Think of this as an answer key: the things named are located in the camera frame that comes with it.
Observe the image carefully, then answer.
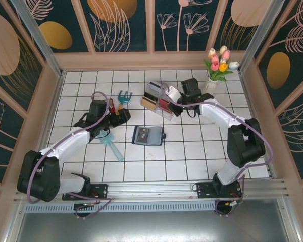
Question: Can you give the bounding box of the blue leather card holder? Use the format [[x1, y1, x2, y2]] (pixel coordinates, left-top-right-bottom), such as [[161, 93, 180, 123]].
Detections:
[[132, 125, 167, 147]]

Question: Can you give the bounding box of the red credit card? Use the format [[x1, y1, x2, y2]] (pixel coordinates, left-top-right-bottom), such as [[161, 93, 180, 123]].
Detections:
[[158, 99, 171, 111]]

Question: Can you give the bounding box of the clear acrylic card organizer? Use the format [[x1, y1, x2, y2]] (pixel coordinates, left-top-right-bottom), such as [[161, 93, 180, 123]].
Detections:
[[140, 80, 180, 122]]

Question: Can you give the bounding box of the dark blue visa card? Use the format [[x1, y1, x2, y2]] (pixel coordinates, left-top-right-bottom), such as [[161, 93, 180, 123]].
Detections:
[[135, 127, 150, 145]]

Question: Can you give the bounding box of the gold credit card black stripe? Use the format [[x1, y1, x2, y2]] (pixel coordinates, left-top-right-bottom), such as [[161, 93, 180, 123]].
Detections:
[[140, 97, 157, 110]]

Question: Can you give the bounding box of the white card black stripe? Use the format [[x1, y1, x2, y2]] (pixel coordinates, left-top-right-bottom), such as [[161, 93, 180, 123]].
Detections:
[[149, 80, 164, 92]]

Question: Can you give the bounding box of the white ribbed vase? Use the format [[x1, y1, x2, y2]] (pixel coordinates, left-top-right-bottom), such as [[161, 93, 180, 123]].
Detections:
[[204, 77, 219, 94]]

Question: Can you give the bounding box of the vase with tulips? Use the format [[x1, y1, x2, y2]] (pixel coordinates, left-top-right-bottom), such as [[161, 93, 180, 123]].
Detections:
[[203, 58, 233, 82]]

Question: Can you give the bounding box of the teal toy rake yellow handle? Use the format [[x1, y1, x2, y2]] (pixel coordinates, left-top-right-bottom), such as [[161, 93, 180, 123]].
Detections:
[[117, 90, 134, 111]]

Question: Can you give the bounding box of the aluminium side rail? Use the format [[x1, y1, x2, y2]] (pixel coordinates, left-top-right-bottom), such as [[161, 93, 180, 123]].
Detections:
[[27, 72, 66, 183], [239, 72, 277, 178]]

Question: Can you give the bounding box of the long aluminium base rail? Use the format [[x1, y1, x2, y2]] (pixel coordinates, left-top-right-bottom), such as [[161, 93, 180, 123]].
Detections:
[[14, 177, 292, 203]]

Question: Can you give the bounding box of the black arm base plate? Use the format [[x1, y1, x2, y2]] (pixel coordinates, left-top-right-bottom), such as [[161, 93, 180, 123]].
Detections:
[[62, 183, 109, 202], [196, 181, 243, 200]]

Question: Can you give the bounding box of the aluminium corner post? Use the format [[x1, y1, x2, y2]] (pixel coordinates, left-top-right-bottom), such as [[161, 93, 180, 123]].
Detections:
[[10, 0, 66, 78], [238, 0, 285, 75]]

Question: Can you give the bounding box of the slotted grey cable duct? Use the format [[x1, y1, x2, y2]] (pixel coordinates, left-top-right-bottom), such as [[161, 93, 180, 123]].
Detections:
[[24, 201, 219, 213]]

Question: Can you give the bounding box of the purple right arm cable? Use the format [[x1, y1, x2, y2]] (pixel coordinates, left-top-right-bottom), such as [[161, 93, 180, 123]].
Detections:
[[161, 82, 272, 200]]

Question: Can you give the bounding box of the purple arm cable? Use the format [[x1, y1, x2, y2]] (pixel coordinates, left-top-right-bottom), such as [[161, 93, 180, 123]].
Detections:
[[161, 82, 272, 200], [26, 91, 115, 219]]

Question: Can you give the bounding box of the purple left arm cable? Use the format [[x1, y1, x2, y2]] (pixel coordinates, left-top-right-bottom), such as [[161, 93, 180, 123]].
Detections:
[[26, 91, 115, 219]]

